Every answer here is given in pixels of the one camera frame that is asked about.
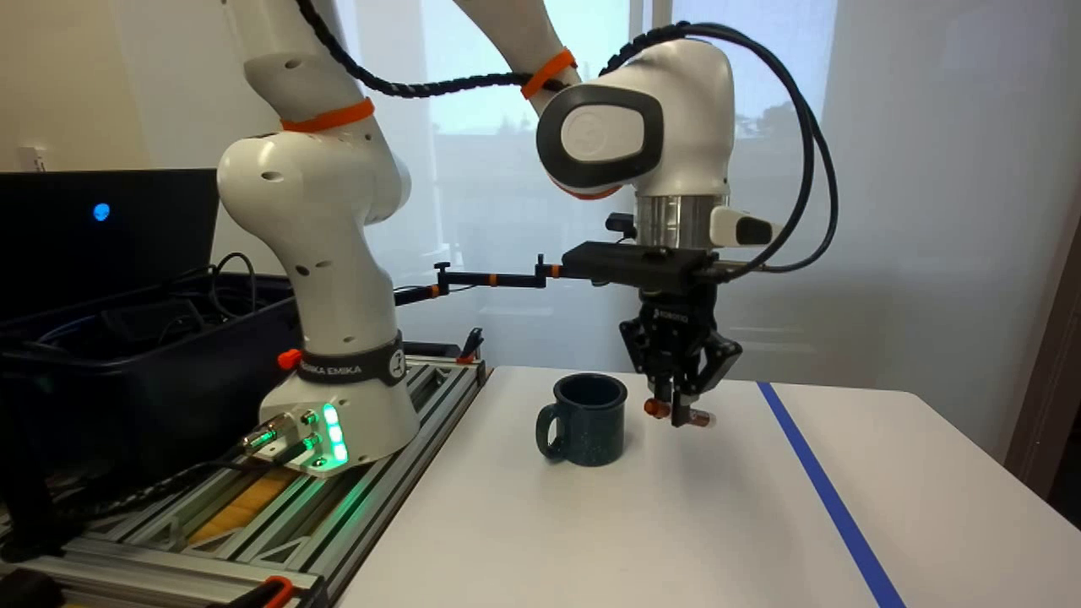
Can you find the blue tape line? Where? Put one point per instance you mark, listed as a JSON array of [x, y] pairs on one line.
[[832, 498]]

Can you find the wall socket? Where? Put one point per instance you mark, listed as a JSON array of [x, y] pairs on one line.
[[32, 158]]

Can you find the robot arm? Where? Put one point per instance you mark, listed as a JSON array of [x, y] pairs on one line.
[[321, 211]]

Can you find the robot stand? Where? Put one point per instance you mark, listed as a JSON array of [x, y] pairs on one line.
[[279, 523]]

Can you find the black and orange clamp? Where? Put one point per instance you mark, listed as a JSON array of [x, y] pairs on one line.
[[471, 346], [270, 591]]

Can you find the window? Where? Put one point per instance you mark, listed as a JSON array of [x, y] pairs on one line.
[[481, 169]]

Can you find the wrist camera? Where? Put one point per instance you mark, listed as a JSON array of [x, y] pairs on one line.
[[625, 263]]

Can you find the dark blue speckled mug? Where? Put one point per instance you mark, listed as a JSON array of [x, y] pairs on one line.
[[591, 426]]

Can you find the dark blue plastic bin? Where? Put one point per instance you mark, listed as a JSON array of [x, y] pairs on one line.
[[169, 380]]

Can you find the orange marker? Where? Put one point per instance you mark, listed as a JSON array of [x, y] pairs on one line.
[[703, 417]]

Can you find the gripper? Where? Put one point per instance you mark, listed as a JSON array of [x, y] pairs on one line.
[[680, 311]]

